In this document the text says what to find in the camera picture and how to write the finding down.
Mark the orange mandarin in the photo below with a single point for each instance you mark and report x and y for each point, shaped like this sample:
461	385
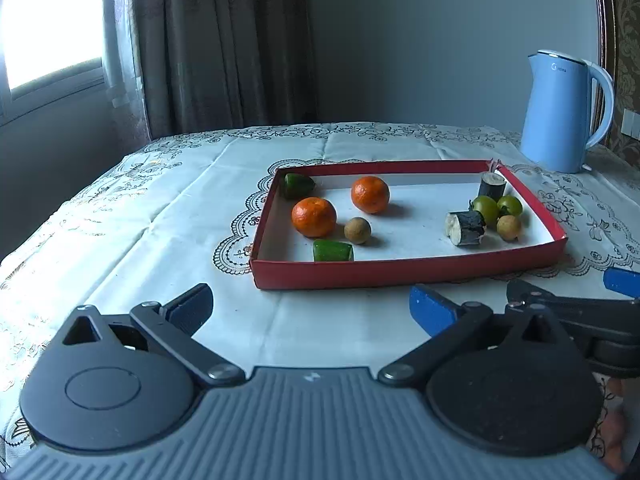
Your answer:
370	194
314	217

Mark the white embroidered tablecloth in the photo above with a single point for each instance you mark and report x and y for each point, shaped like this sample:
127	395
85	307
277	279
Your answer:
184	210

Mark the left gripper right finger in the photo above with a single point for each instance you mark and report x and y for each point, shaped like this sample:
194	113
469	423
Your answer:
454	329

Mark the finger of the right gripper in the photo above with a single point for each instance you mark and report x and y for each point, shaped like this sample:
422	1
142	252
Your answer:
607	314
622	281

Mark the white wall socket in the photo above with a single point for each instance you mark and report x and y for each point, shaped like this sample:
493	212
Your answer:
631	124

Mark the blue electric kettle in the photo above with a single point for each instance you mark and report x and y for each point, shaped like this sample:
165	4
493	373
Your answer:
557	129

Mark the brown patterned curtain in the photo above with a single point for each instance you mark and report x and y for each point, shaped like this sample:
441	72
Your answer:
183	66

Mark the green tomato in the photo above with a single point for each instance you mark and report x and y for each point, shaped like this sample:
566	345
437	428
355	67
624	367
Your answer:
488	208
509	205

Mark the tan longan fruit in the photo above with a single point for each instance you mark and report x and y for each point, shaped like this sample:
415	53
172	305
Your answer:
509	227

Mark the gilded wooden frame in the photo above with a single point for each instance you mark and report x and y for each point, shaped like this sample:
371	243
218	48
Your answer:
618	36

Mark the green cucumber piece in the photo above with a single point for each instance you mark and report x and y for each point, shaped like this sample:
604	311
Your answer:
332	251
297	186

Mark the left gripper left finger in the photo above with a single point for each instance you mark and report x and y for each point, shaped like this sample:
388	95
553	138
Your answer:
170	327

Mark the red cardboard tray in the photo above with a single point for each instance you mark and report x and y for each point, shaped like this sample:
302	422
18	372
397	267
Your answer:
408	243

